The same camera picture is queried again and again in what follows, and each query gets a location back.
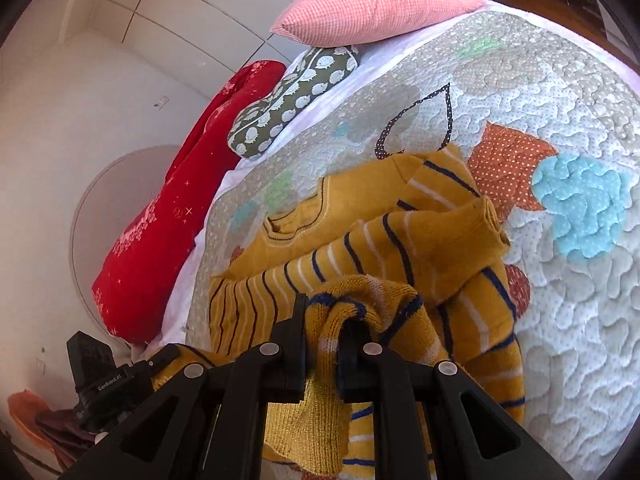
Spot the yellow striped knit sweater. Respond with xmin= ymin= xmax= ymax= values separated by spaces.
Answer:
xmin=150 ymin=145 xmax=526 ymax=476

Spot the red patterned blanket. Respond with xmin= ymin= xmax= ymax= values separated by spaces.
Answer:
xmin=91 ymin=60 xmax=287 ymax=346

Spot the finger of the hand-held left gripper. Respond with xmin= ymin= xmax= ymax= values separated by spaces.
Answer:
xmin=149 ymin=343 xmax=182 ymax=392

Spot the orange cloth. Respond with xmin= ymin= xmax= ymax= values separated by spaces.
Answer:
xmin=7 ymin=390 xmax=56 ymax=453

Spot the pink corduroy pillow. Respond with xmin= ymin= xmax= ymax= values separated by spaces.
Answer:
xmin=270 ymin=0 xmax=487 ymax=47

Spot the green hedgehog print pillow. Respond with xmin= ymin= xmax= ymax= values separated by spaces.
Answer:
xmin=229 ymin=46 xmax=362 ymax=161

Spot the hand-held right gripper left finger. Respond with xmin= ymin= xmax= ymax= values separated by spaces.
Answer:
xmin=60 ymin=292 xmax=311 ymax=480

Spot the dark maroon cloth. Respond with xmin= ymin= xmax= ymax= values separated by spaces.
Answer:
xmin=35 ymin=407 xmax=101 ymax=466

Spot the patchwork quilted bedspread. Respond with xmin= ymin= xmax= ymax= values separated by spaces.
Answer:
xmin=185 ymin=10 xmax=640 ymax=480

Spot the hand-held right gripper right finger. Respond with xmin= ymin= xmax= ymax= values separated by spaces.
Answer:
xmin=337 ymin=317 xmax=576 ymax=480

